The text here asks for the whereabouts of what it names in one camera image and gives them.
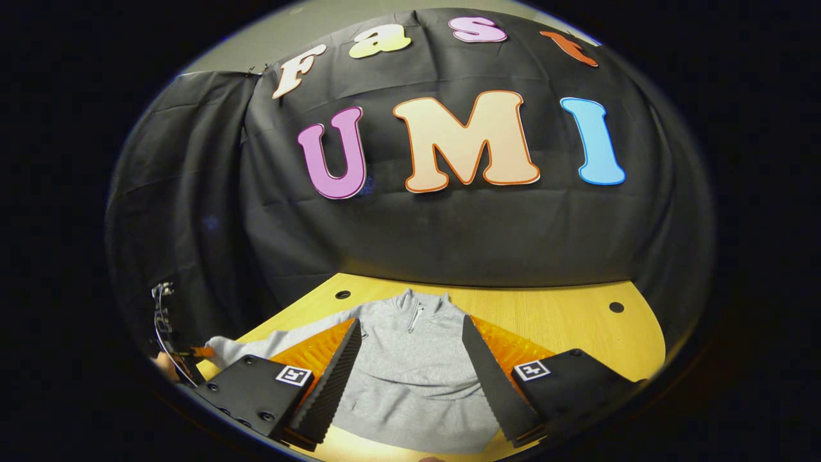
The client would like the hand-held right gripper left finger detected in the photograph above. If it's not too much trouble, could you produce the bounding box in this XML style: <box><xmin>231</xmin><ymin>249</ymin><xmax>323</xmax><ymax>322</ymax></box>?
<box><xmin>196</xmin><ymin>318</ymin><xmax>363</xmax><ymax>450</ymax></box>

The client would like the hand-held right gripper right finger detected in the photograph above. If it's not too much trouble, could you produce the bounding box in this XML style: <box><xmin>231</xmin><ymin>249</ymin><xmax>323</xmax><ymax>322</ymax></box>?
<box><xmin>462</xmin><ymin>314</ymin><xmax>648</xmax><ymax>448</ymax></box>

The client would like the grey zip sweater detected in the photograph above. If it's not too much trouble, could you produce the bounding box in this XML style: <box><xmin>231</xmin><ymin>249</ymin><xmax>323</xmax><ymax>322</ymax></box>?
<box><xmin>205</xmin><ymin>289</ymin><xmax>514</xmax><ymax>455</ymax></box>

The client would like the black backdrop cloth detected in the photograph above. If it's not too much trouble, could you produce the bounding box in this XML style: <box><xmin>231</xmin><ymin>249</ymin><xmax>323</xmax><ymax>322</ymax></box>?
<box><xmin>106</xmin><ymin>8</ymin><xmax>716</xmax><ymax>360</ymax></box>

